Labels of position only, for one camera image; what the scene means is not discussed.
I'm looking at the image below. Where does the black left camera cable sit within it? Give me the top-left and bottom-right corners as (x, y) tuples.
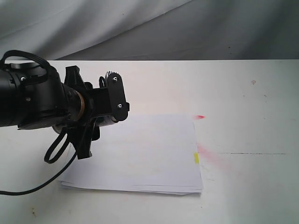
(0, 112), (99, 196)

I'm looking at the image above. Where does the yellow sticky tab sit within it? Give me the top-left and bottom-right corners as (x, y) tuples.
(194, 152), (199, 164)

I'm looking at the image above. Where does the white paper stack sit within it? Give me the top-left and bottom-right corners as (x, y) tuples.
(59, 114), (203, 195)

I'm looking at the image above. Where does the white polka-dot spray can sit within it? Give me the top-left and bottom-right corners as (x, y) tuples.
(95, 115), (119, 127)

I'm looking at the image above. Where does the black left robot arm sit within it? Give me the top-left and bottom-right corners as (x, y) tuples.
(0, 63), (119, 164)

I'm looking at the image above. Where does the grey backdrop cloth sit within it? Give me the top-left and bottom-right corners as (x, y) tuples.
(0, 0), (299, 60)

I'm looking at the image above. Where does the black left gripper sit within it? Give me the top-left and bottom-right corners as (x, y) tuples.
(64, 65), (112, 160)

